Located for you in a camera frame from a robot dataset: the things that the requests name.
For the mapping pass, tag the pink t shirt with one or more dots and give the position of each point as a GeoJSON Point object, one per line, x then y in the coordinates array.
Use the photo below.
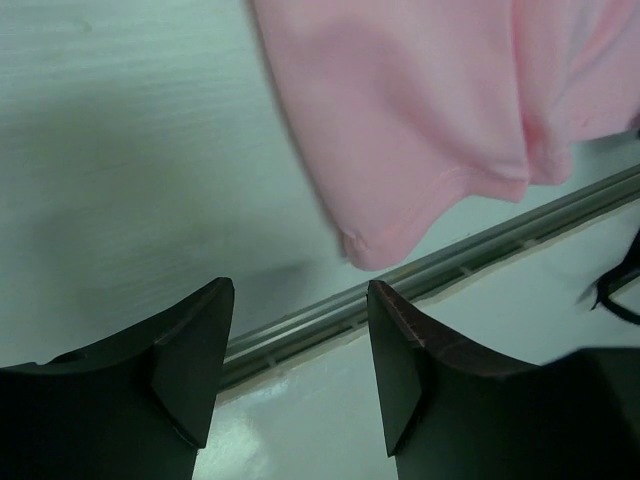
{"type": "Point", "coordinates": [402, 109]}

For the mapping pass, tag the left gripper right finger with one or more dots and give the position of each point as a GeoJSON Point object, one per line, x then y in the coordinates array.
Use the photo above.
{"type": "Point", "coordinates": [454, 409]}

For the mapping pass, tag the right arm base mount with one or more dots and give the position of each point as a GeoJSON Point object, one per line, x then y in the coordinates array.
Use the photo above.
{"type": "Point", "coordinates": [615, 279]}

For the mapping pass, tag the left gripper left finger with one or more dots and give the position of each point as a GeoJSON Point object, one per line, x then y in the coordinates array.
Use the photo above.
{"type": "Point", "coordinates": [135, 405]}

